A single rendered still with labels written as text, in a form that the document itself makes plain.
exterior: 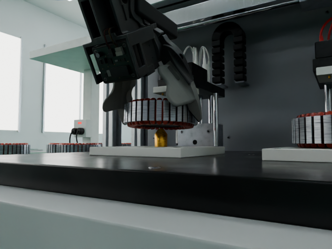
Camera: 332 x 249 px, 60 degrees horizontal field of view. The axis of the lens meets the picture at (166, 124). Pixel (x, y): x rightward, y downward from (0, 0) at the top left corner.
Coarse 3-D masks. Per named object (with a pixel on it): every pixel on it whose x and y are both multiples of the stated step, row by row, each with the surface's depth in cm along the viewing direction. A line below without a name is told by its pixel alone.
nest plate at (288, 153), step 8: (264, 152) 29; (272, 152) 28; (280, 152) 28; (288, 152) 28; (296, 152) 27; (304, 152) 27; (312, 152) 26; (320, 152) 26; (328, 152) 26; (264, 160) 29; (272, 160) 28; (280, 160) 28; (288, 160) 28; (296, 160) 27; (304, 160) 27; (312, 160) 26; (320, 160) 26; (328, 160) 26
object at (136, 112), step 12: (132, 108) 40; (144, 108) 39; (156, 108) 39; (168, 108) 39; (180, 108) 39; (132, 120) 40; (144, 120) 39; (156, 120) 38; (168, 120) 39; (180, 120) 39; (192, 120) 41
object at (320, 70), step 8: (328, 40) 37; (320, 48) 37; (328, 48) 37; (320, 56) 37; (328, 56) 37; (320, 64) 37; (328, 64) 37; (320, 72) 35; (328, 72) 35; (320, 80) 38; (328, 80) 38; (320, 88) 49; (328, 88) 45; (328, 96) 45; (328, 104) 45
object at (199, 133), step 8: (192, 128) 55; (200, 128) 54; (208, 128) 53; (184, 136) 55; (192, 136) 55; (200, 136) 54; (208, 136) 53; (184, 144) 55; (192, 144) 54; (200, 144) 54; (208, 144) 53
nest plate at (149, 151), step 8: (96, 152) 41; (104, 152) 40; (112, 152) 39; (120, 152) 38; (128, 152) 38; (136, 152) 37; (144, 152) 36; (152, 152) 36; (160, 152) 35; (168, 152) 34; (176, 152) 34; (184, 152) 34; (192, 152) 36; (200, 152) 38; (208, 152) 41; (216, 152) 43; (224, 152) 46
